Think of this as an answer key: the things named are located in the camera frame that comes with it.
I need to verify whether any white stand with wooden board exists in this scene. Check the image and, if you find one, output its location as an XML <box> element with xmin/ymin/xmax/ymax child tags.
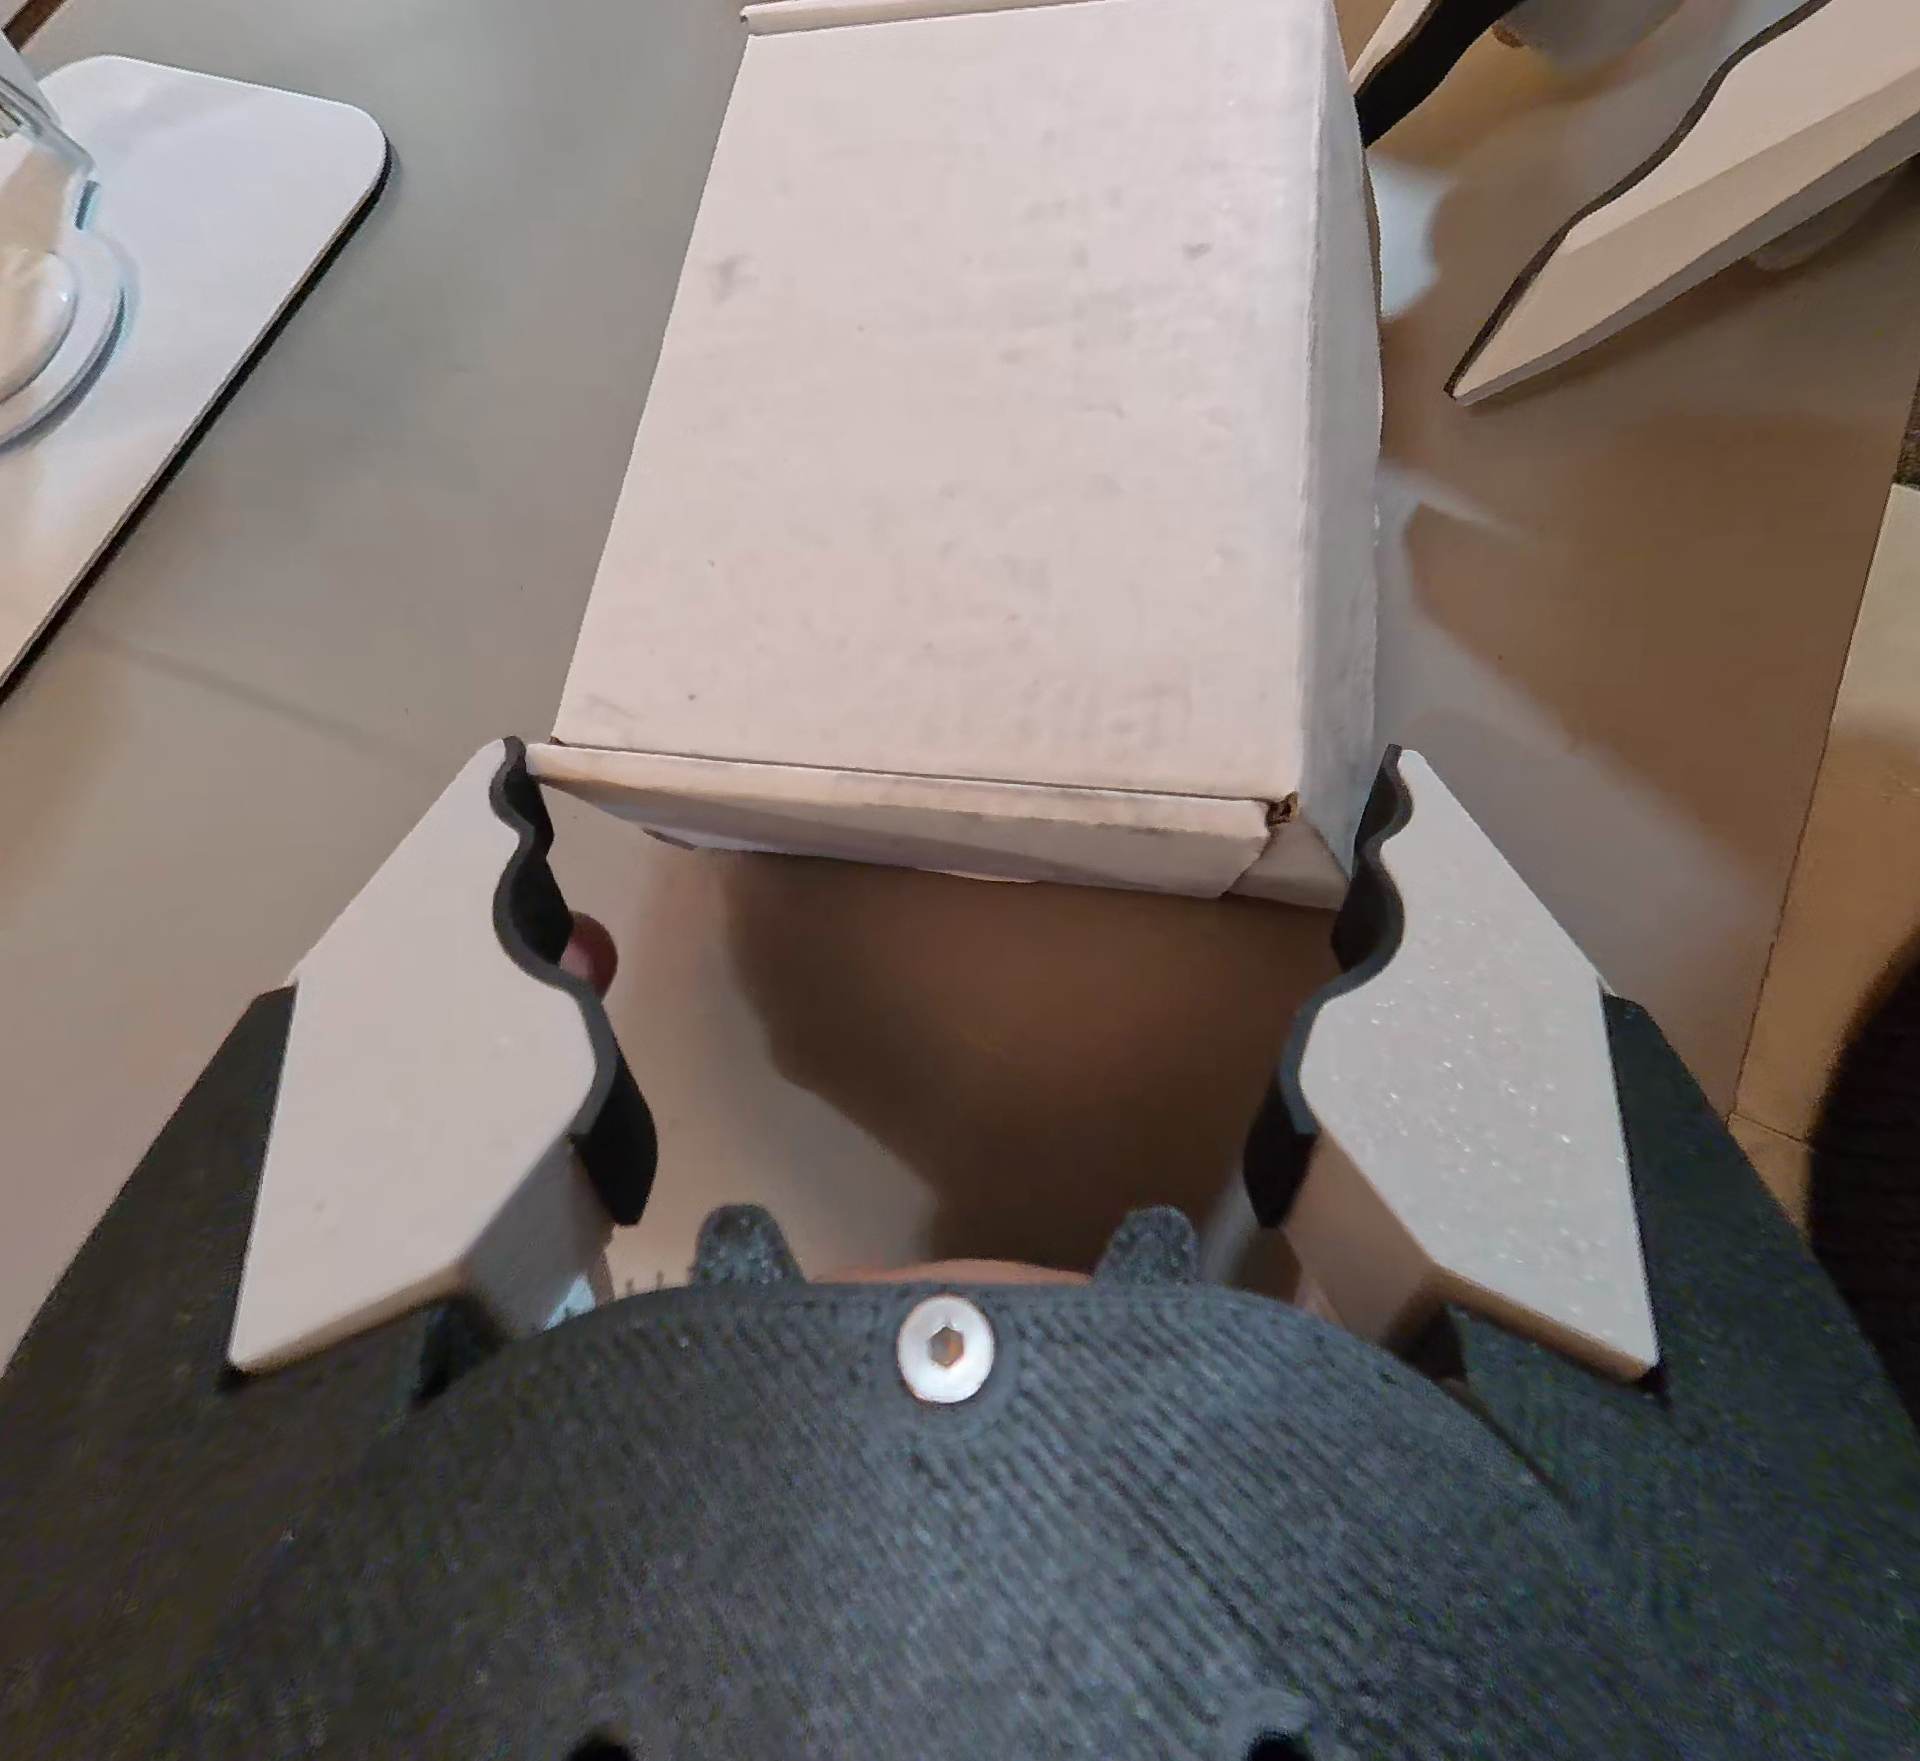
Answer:
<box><xmin>0</xmin><ymin>36</ymin><xmax>396</xmax><ymax>702</ymax></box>

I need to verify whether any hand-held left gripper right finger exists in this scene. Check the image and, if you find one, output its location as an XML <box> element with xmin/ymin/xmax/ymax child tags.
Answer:
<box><xmin>1242</xmin><ymin>745</ymin><xmax>1667</xmax><ymax>1392</ymax></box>

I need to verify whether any grey desk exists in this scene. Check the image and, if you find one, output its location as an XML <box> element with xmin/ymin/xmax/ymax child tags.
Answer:
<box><xmin>0</xmin><ymin>0</ymin><xmax>1920</xmax><ymax>1192</ymax></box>

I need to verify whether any white cardboard mailer box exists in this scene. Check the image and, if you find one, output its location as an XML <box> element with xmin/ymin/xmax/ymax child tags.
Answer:
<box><xmin>551</xmin><ymin>0</ymin><xmax>1390</xmax><ymax>912</ymax></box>

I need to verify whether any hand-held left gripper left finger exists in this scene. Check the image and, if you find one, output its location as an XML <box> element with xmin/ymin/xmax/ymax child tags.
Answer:
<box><xmin>221</xmin><ymin>737</ymin><xmax>661</xmax><ymax>1379</ymax></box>

